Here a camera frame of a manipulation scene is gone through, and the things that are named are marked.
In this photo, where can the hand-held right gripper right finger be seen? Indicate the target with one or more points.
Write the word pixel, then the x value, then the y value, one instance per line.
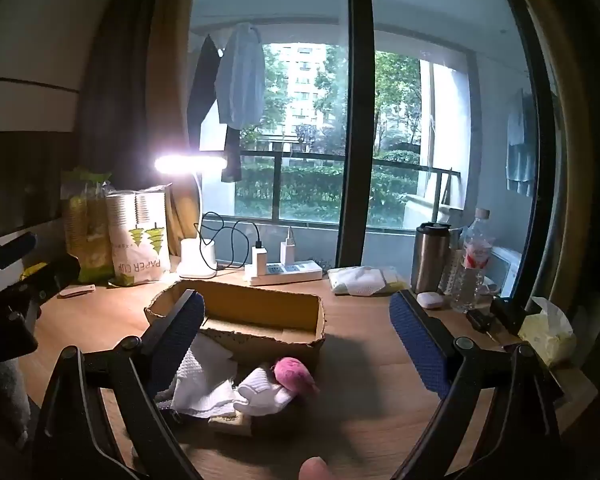
pixel 420 347

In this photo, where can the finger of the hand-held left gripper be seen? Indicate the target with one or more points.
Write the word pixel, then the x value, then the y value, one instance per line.
pixel 55 272
pixel 10 252

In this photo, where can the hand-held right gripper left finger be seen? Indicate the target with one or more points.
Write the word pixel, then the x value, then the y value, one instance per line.
pixel 177 345

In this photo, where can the white paper towel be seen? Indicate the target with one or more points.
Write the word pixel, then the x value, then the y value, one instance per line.
pixel 200 380

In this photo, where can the grey dotted glove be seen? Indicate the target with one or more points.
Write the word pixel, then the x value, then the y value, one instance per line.
pixel 165 401

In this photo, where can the brown cardboard box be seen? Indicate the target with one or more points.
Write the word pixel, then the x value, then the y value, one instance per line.
pixel 260 338

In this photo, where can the cartoon printed tissue pack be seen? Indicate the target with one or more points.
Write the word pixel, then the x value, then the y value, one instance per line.
pixel 230 425

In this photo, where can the white sock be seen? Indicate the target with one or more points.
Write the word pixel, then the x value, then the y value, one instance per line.
pixel 265 392

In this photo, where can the pink plush ball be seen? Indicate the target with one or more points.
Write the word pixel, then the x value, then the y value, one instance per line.
pixel 292 372

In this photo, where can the person's right hand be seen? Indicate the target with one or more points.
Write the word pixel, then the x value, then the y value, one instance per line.
pixel 316 469

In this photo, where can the small pink case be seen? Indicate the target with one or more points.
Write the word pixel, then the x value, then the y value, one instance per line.
pixel 76 291

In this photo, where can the white earbud case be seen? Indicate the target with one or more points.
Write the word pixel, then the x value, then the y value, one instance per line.
pixel 430 300

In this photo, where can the small black device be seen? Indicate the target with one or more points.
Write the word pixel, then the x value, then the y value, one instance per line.
pixel 478 321

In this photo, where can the clear glass cup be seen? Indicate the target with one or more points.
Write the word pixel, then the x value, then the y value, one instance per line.
pixel 452 272

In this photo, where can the steel tumbler with black lid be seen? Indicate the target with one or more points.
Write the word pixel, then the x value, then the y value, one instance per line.
pixel 430 260

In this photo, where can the white paper cup pack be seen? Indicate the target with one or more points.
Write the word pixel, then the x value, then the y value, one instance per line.
pixel 137 240

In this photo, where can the white desk lamp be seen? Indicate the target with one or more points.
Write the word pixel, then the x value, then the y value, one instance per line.
pixel 197 257

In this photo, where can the clear water bottle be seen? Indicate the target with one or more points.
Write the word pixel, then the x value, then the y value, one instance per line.
pixel 472 270

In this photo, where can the black box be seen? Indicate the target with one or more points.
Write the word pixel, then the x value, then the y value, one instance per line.
pixel 509 315

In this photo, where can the yellow tissue pack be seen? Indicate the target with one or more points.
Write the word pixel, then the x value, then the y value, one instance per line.
pixel 545 335

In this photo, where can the grey fuzzy cloth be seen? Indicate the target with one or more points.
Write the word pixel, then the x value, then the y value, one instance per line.
pixel 10 400

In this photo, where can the white power strip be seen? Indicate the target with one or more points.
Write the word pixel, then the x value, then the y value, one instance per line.
pixel 300 272

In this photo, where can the brown curtain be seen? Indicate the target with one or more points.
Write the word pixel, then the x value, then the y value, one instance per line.
pixel 125 110

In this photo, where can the hanging dark trousers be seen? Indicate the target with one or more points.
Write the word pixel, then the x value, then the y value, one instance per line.
pixel 232 155

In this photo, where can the black balcony railing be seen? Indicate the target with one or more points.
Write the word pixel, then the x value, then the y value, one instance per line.
pixel 310 156

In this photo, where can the hanging teal shirt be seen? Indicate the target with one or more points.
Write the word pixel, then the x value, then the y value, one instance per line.
pixel 521 145

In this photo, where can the hanging dark garment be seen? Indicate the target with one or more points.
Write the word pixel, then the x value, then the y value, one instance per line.
pixel 202 85

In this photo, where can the hanging light blue shirt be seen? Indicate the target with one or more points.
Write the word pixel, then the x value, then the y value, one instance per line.
pixel 240 75

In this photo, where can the black window frame post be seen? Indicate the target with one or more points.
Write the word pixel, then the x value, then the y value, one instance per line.
pixel 359 110

